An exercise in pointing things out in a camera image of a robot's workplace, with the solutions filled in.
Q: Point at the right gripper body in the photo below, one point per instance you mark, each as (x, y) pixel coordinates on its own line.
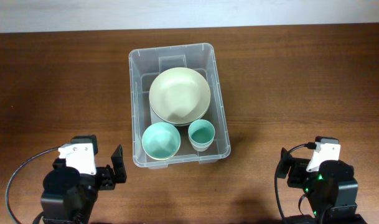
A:
(298, 175)

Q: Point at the clear plastic storage container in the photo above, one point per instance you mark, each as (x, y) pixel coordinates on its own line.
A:
(144, 66)

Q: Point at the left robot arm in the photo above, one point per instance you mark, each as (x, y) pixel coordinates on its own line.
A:
(71, 188)

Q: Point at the mint green small bowl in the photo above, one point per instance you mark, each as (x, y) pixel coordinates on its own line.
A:
(161, 140)

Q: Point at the cream cup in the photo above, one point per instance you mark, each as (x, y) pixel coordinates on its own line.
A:
(201, 148)

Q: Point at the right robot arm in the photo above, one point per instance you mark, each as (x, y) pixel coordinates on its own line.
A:
(327, 182)

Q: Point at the yellow small bowl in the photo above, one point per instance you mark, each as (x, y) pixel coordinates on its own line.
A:
(161, 158)

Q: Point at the mint green cup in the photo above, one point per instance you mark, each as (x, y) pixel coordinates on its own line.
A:
(201, 132)

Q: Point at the cream plate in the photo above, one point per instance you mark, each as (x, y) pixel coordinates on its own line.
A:
(156, 119)
(180, 95)

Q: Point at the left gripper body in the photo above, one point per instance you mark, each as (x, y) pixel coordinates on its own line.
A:
(106, 180)

